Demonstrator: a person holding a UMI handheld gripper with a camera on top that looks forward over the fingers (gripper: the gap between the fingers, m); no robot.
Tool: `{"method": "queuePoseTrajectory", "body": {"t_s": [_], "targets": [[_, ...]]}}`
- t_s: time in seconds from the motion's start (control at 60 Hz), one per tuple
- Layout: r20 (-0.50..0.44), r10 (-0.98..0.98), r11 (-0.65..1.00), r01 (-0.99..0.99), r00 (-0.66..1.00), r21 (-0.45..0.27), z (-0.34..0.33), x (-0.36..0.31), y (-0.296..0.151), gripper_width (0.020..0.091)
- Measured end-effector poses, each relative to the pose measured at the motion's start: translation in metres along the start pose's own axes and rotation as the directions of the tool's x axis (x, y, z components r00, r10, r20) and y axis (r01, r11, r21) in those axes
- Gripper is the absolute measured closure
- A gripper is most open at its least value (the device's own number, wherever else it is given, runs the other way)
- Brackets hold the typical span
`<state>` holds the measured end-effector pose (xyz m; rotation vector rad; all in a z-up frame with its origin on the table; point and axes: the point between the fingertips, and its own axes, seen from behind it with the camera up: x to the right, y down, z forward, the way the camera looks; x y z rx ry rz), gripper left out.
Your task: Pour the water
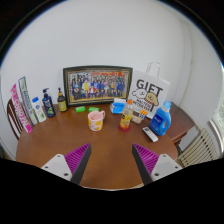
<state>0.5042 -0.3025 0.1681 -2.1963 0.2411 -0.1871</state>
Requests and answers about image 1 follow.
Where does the framed group photo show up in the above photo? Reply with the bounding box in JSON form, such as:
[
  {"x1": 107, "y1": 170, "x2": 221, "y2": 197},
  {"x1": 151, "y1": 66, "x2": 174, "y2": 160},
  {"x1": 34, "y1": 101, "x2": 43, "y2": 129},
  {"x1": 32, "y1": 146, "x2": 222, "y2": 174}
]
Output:
[{"x1": 62, "y1": 65, "x2": 134, "y2": 108}]

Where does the dark wooden chair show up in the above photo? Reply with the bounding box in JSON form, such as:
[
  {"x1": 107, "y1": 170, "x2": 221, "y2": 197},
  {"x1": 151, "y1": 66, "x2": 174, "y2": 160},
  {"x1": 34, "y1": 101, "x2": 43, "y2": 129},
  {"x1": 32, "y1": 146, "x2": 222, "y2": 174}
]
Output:
[{"x1": 6, "y1": 97, "x2": 24, "y2": 141}]

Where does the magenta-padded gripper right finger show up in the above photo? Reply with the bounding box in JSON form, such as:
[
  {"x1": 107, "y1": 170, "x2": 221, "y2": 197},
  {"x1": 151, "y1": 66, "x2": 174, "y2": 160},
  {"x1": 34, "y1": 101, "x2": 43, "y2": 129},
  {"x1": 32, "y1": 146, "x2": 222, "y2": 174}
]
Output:
[{"x1": 131, "y1": 143, "x2": 184, "y2": 186}]

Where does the white radiator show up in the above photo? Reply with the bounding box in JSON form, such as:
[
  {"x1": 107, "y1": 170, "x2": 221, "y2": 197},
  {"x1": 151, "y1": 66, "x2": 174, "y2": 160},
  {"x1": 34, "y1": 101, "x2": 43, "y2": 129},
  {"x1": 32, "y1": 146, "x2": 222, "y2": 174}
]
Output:
[{"x1": 178, "y1": 128, "x2": 219, "y2": 168}]

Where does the white paper gift bag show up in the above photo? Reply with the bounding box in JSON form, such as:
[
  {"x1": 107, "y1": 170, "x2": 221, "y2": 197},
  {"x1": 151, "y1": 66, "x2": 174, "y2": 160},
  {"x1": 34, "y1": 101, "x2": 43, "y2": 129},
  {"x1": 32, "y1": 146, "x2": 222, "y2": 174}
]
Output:
[{"x1": 128, "y1": 61, "x2": 171, "y2": 120}]

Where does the orange-capped yellow drink bottle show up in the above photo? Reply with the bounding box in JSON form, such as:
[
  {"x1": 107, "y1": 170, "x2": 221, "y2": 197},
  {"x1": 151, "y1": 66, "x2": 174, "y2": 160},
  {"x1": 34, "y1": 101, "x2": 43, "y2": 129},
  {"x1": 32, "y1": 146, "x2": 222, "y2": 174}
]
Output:
[{"x1": 119, "y1": 98, "x2": 135, "y2": 131}]

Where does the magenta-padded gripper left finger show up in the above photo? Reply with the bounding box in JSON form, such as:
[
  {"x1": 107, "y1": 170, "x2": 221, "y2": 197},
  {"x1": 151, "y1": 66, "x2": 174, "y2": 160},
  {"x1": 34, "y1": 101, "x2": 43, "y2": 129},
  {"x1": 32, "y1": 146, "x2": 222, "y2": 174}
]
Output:
[{"x1": 41, "y1": 143, "x2": 92, "y2": 186}]

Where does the amber pump bottle yellow label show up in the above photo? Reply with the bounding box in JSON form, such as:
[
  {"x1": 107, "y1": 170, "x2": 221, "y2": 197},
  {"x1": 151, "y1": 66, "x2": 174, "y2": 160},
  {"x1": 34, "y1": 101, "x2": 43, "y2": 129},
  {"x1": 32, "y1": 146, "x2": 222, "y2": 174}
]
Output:
[{"x1": 56, "y1": 87, "x2": 69, "y2": 113}]

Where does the white remote control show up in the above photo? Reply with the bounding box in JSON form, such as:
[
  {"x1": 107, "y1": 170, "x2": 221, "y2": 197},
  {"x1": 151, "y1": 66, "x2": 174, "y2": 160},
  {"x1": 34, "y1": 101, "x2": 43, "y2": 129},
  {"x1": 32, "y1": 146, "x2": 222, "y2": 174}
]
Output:
[{"x1": 142, "y1": 126, "x2": 159, "y2": 143}]

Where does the white shampoo bottle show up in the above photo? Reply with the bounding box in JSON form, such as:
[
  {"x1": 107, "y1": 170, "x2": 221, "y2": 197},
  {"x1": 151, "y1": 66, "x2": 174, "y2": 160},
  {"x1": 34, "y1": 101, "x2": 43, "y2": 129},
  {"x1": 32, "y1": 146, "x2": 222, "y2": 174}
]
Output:
[{"x1": 31, "y1": 96, "x2": 48, "y2": 124}]

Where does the blue detergent bottle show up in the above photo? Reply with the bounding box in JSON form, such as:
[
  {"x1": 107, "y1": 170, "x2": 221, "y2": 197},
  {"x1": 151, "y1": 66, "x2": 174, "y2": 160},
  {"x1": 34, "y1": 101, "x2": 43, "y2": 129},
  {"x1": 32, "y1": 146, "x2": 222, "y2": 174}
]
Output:
[{"x1": 149, "y1": 100, "x2": 173, "y2": 137}]

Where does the pink mug with yellow spots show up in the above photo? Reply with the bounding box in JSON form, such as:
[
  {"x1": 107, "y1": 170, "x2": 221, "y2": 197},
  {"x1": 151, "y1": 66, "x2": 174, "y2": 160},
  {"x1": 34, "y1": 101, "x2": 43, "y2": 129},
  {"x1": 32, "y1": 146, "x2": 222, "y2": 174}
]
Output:
[{"x1": 87, "y1": 110, "x2": 106, "y2": 132}]

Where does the dark blue pump bottle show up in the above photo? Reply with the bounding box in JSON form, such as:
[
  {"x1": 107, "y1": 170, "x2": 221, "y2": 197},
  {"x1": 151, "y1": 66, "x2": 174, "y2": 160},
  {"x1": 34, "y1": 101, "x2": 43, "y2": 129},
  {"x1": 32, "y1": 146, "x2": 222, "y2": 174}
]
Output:
[{"x1": 41, "y1": 87, "x2": 57, "y2": 119}]

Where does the colourful puzzle cube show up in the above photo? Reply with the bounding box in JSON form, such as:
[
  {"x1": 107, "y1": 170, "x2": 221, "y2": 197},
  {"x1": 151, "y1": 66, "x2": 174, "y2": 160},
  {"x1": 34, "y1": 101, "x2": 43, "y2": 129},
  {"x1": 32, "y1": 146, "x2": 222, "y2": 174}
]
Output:
[{"x1": 138, "y1": 109, "x2": 149, "y2": 121}]

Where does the blue tissue pack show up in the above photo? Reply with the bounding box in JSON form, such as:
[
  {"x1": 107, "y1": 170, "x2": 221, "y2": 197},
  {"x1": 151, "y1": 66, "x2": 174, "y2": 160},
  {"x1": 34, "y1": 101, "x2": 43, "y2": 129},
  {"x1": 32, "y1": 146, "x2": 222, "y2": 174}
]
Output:
[{"x1": 109, "y1": 97, "x2": 128, "y2": 115}]

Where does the small snack packet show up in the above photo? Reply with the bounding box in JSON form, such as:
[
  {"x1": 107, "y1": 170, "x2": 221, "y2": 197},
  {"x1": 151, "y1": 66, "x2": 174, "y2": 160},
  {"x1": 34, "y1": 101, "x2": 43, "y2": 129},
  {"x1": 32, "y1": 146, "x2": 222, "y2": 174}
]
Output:
[{"x1": 130, "y1": 113, "x2": 143, "y2": 125}]

